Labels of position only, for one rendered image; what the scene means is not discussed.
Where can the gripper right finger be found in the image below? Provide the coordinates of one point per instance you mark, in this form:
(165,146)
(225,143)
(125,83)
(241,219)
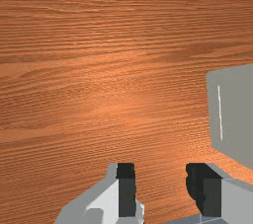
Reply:
(217,195)

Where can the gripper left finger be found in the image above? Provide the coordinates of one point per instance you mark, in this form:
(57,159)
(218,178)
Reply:
(108,198)

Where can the pale grey cabinet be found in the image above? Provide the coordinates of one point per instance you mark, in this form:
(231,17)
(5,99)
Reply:
(234,112)

